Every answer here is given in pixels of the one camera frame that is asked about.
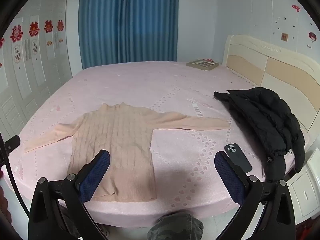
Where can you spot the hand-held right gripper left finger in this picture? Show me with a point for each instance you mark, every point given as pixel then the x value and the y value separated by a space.
pixel 96 177

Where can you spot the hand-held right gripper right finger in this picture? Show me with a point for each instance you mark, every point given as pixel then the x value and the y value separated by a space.
pixel 228 177

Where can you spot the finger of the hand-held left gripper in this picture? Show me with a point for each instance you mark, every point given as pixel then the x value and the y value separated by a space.
pixel 13 143

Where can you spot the beige knit sweater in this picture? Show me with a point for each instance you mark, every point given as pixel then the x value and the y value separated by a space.
pixel 112 135

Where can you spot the dark smartphone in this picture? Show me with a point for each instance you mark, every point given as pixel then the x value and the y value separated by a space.
pixel 237 155

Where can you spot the black puffer jacket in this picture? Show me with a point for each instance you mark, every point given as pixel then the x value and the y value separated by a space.
pixel 262 115

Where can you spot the person's camouflage trouser leg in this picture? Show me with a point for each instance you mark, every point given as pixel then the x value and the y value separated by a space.
pixel 175 226

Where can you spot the white nightstand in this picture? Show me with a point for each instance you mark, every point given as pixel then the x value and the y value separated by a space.
pixel 303 190

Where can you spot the white wardrobe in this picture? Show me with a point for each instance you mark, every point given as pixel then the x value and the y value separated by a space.
pixel 37 67

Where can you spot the red paper decoration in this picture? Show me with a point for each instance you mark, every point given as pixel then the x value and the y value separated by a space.
pixel 34 29
pixel 60 25
pixel 16 33
pixel 48 26

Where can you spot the cream bed headboard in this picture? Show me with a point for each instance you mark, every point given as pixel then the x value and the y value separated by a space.
pixel 275 65

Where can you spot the blue curtain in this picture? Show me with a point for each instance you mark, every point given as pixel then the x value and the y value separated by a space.
pixel 125 17

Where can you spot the picture frame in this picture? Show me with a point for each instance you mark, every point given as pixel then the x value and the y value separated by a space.
pixel 202 64

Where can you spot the square wall sticker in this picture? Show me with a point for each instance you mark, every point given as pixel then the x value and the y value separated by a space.
pixel 284 36

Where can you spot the red wall sticker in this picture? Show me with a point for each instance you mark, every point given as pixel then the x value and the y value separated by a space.
pixel 313 37
pixel 296 8

